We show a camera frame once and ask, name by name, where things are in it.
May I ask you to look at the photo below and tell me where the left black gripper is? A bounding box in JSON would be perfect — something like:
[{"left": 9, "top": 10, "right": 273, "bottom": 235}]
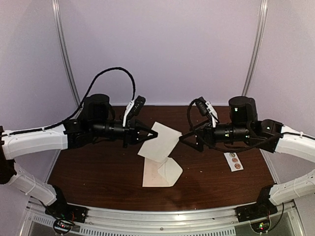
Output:
[{"left": 91, "top": 118, "right": 158, "bottom": 149}]

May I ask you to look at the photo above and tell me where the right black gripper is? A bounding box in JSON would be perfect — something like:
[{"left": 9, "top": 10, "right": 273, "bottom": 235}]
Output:
[{"left": 179, "top": 118, "right": 252, "bottom": 153}]

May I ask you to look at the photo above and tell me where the white letter paper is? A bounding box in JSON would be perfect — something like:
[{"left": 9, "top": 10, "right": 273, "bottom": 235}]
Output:
[{"left": 138, "top": 122, "right": 182, "bottom": 163}]

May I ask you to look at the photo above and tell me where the cream envelope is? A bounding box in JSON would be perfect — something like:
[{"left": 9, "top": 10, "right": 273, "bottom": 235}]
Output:
[{"left": 142, "top": 157, "right": 183, "bottom": 187}]

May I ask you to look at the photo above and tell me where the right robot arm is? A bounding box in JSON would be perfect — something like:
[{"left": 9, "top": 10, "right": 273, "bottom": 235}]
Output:
[{"left": 179, "top": 96, "right": 315, "bottom": 162}]

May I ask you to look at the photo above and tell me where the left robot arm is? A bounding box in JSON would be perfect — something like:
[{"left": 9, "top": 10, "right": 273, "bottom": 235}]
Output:
[{"left": 0, "top": 94, "right": 158, "bottom": 218}]

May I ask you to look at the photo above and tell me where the sticker strip with seals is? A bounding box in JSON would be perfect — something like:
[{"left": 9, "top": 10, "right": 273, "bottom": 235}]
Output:
[{"left": 224, "top": 152, "right": 244, "bottom": 172}]

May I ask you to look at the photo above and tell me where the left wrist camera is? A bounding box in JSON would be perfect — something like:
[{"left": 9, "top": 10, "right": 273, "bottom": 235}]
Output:
[{"left": 123, "top": 95, "right": 146, "bottom": 127}]

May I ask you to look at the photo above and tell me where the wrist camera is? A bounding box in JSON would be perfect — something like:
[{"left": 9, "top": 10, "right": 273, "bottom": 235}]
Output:
[
  {"left": 195, "top": 97, "right": 220, "bottom": 128},
  {"left": 123, "top": 95, "right": 146, "bottom": 127}
]

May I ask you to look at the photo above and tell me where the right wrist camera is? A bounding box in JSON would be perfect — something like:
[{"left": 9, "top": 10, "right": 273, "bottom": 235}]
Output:
[{"left": 195, "top": 97, "right": 220, "bottom": 128}]

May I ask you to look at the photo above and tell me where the right black camera cable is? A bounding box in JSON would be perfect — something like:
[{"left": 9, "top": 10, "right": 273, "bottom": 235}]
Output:
[{"left": 187, "top": 98, "right": 205, "bottom": 133}]

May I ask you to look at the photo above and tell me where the left black braided cable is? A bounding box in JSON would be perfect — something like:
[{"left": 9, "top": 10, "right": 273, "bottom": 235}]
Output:
[{"left": 9, "top": 66, "right": 136, "bottom": 136}]

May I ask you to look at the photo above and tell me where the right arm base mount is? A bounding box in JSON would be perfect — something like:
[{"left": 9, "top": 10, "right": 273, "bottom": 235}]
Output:
[{"left": 236, "top": 203, "right": 278, "bottom": 235}]

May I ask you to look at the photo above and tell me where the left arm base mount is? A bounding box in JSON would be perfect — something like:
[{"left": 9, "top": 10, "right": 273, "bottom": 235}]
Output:
[{"left": 43, "top": 204, "right": 88, "bottom": 236}]

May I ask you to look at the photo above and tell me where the right aluminium frame post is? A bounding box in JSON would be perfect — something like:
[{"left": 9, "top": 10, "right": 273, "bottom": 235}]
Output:
[{"left": 242, "top": 0, "right": 268, "bottom": 96}]

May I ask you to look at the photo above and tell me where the aluminium frame post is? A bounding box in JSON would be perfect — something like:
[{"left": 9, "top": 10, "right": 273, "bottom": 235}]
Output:
[
  {"left": 52, "top": 0, "right": 80, "bottom": 107},
  {"left": 242, "top": 0, "right": 268, "bottom": 96}
]

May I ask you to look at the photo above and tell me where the left aluminium frame post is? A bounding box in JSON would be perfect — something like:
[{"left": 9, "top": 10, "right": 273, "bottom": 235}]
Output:
[{"left": 52, "top": 0, "right": 80, "bottom": 107}]

